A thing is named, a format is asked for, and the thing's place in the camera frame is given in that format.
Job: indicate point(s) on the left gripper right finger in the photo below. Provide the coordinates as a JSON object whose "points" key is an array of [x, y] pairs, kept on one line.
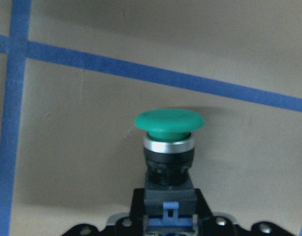
{"points": [[210, 224]]}

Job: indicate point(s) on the green push button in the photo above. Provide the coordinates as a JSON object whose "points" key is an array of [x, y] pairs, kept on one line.
{"points": [[168, 146]]}

